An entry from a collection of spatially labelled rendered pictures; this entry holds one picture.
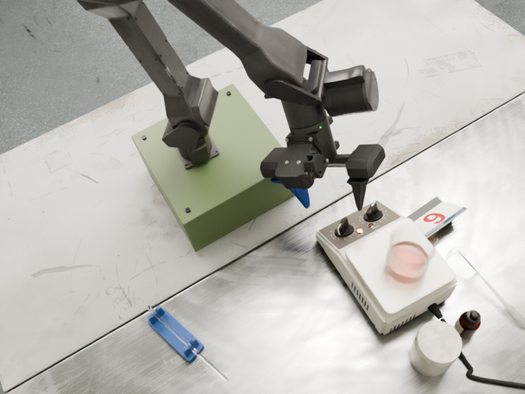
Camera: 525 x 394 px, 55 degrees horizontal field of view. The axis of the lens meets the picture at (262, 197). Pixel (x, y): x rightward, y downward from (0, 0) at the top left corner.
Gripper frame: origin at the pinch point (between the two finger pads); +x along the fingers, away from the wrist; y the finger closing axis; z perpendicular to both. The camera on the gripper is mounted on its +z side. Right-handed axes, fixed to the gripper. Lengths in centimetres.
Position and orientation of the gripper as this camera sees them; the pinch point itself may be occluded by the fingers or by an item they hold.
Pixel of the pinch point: (328, 190)
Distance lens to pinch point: 79.2
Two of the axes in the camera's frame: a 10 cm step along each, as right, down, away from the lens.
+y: 8.2, 0.3, -5.7
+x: 3.1, 8.2, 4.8
